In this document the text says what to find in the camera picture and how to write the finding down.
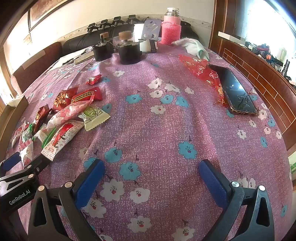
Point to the cardboard box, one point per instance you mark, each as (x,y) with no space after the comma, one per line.
(16,109)

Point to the small dark red snack packet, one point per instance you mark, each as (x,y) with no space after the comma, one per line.
(41,117)

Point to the white snack packet green stripe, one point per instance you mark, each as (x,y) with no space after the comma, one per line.
(44,135)

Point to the wooden cabinet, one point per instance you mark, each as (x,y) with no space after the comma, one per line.
(254,69)

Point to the pink floral snack packet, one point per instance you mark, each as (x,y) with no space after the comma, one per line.
(69,112)

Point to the black pen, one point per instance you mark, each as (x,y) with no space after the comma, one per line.
(68,61)

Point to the pink thermos bottle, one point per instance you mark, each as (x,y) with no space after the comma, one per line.
(171,30)

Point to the green white carton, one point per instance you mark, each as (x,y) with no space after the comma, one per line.
(293,168)

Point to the framed wall picture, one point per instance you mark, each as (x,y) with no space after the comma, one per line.
(41,11)

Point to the small red candy packet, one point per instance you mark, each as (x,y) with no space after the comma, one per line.
(93,79)

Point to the black jar with wooden knob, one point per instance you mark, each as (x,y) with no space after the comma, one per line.
(103,52)
(129,54)

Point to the red packet with black strip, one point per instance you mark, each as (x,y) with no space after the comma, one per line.
(233,90)

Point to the red snack packet yellow label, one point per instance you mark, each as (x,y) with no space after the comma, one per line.
(89,93)

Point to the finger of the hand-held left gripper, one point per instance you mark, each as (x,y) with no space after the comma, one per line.
(38,164)
(11,161)

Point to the large dark red snack packet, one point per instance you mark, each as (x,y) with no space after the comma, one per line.
(63,99)

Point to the white red long snack packet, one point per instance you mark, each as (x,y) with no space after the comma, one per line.
(61,139)

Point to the white notebook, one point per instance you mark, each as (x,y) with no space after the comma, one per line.
(67,57)

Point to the black flashlight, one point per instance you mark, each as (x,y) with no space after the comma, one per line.
(285,67)

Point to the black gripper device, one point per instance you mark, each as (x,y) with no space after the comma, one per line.
(92,27)
(104,23)
(131,18)
(117,20)

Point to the white cloth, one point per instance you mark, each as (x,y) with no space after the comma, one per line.
(194,47)

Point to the red plastic bag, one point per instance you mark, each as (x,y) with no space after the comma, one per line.
(198,68)

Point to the black leather sofa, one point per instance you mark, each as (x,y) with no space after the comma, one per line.
(76,44)

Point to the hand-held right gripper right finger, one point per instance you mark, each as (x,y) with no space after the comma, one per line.
(212,180)

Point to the brown chair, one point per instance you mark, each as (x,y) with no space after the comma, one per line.
(34,64)

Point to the white cup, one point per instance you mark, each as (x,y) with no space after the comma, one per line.
(138,30)

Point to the purple floral tablecloth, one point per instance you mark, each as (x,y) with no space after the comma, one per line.
(150,129)

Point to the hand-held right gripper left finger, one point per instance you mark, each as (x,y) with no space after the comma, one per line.
(90,180)

